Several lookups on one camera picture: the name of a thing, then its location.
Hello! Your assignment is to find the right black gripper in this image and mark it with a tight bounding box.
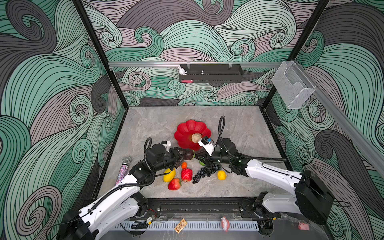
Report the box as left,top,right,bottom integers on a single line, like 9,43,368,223
193,148,233,169

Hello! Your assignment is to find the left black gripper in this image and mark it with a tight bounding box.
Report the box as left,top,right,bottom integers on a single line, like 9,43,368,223
153,147,189,174

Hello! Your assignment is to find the red wrinkled fake pepper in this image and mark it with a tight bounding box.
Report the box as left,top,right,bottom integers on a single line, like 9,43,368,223
181,168,193,182

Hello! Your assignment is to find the red flower-shaped fruit bowl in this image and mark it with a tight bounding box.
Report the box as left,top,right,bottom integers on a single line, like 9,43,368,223
174,120,212,152

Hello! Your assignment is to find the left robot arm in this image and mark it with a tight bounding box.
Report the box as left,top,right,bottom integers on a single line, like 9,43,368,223
56,138,194,240

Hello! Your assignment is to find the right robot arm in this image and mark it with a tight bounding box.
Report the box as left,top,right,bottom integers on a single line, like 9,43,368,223
192,116,352,225

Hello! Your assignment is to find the black fake grape bunch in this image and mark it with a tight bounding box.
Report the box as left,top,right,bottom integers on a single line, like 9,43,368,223
192,164,222,184

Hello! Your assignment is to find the large yellow fake lemon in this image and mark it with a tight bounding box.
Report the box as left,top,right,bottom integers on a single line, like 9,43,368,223
163,168,176,183

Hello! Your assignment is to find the small yellow fake lemon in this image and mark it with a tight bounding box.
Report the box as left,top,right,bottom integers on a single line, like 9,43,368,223
217,170,227,181

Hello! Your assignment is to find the red fake strawberry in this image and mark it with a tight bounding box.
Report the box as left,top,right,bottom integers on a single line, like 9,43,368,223
168,178,182,191

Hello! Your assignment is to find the purple glitter microphone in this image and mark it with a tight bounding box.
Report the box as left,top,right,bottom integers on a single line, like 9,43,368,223
115,156,132,186

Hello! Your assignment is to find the wooden tag sign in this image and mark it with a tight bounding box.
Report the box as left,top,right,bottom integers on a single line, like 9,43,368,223
174,219,188,234

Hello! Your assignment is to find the pink figurine middle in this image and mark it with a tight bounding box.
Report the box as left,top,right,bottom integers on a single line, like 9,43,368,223
221,217,230,232

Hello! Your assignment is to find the white rabbit figurine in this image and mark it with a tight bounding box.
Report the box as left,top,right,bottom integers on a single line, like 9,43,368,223
178,65,187,75

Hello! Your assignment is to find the pink pig figurine right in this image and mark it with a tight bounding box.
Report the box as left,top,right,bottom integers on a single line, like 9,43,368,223
298,222,310,231

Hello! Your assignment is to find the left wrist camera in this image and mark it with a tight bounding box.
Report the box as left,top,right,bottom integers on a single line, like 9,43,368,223
161,141,171,152

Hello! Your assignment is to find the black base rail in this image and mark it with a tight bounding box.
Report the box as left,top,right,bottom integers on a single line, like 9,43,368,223
147,197,287,219

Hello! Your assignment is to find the white slotted cable duct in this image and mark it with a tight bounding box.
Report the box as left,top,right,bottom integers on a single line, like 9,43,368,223
112,220,259,232

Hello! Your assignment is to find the black wall shelf tray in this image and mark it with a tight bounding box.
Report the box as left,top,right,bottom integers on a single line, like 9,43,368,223
179,65,244,84

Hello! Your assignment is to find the aluminium wall rail back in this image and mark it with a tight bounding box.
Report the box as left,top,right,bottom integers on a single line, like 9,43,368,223
108,61,282,68

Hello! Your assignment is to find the aluminium wall rail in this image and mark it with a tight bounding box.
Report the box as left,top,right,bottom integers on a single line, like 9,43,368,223
108,61,282,68
296,63,384,176

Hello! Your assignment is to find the clear acrylic wall box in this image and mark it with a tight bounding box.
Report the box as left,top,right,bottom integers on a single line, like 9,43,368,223
272,61,316,110

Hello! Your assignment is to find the aluminium wall rail right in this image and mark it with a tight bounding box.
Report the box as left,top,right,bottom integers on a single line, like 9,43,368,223
296,63,384,176

